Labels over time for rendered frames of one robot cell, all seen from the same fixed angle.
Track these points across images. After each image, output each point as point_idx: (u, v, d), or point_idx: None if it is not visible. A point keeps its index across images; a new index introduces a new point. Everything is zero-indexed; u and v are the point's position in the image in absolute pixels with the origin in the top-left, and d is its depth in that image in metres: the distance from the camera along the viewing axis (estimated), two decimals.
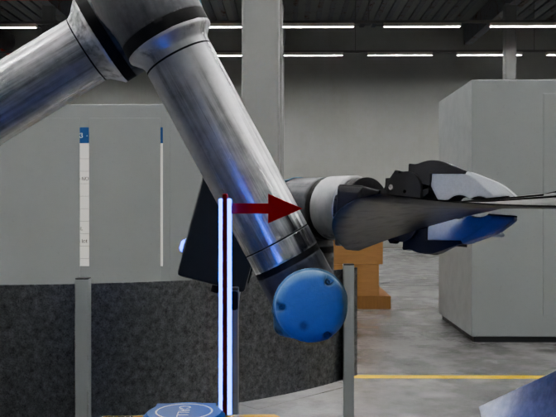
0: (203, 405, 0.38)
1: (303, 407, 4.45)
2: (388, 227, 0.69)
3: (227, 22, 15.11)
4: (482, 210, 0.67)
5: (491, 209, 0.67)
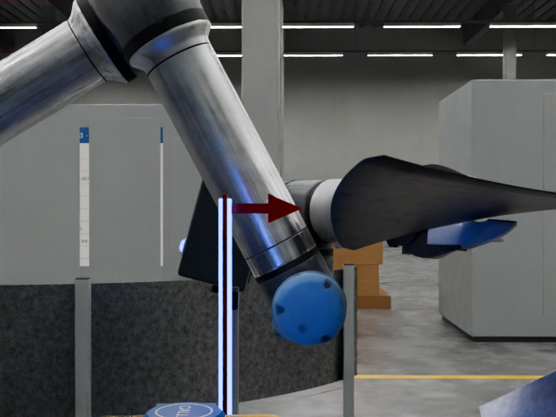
0: (203, 405, 0.38)
1: (303, 407, 4.45)
2: (386, 221, 0.69)
3: (227, 22, 15.11)
4: (481, 209, 0.67)
5: (490, 209, 0.67)
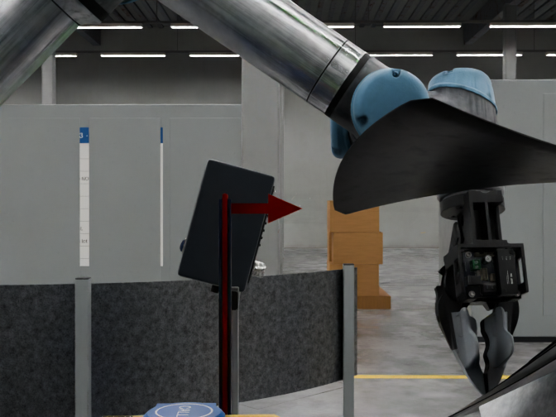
0: (203, 405, 0.38)
1: (303, 407, 4.45)
2: (529, 380, 0.85)
3: None
4: None
5: None
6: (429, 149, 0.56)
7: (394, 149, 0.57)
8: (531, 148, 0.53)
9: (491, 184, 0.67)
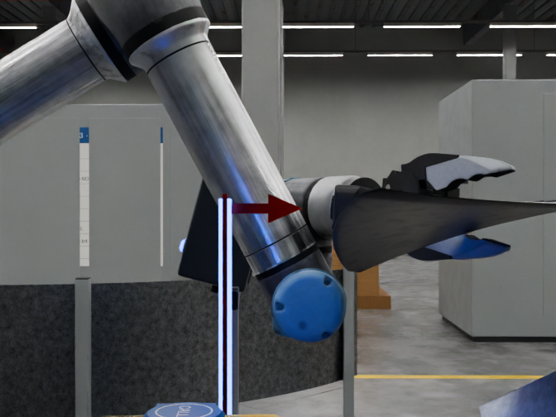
0: (203, 405, 0.38)
1: (303, 407, 4.45)
2: None
3: (227, 22, 15.11)
4: None
5: None
6: (405, 218, 0.61)
7: (372, 223, 0.61)
8: (493, 207, 0.57)
9: (487, 226, 0.70)
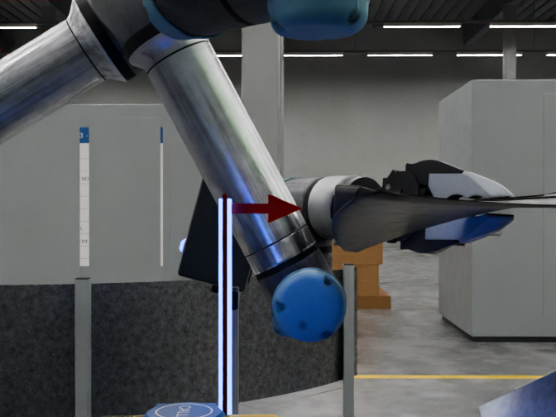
0: (203, 405, 0.38)
1: (303, 407, 4.45)
2: None
3: None
4: None
5: None
6: (405, 212, 0.61)
7: (372, 215, 0.61)
8: (494, 207, 0.57)
9: (486, 213, 0.70)
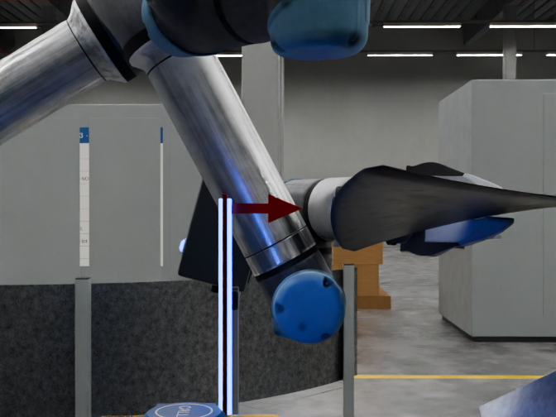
0: (203, 405, 0.38)
1: (303, 407, 4.45)
2: None
3: None
4: None
5: None
6: (405, 199, 0.61)
7: (372, 201, 0.61)
8: (494, 194, 0.57)
9: (486, 215, 0.70)
